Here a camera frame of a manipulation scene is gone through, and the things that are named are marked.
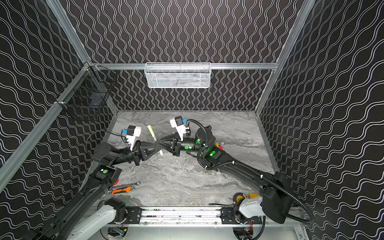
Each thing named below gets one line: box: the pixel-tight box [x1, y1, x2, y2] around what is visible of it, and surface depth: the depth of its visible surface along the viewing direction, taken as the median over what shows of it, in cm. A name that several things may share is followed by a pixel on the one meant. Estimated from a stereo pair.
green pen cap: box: [147, 124, 155, 137], surface depth 58 cm
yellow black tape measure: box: [233, 192, 247, 206], surface depth 80 cm
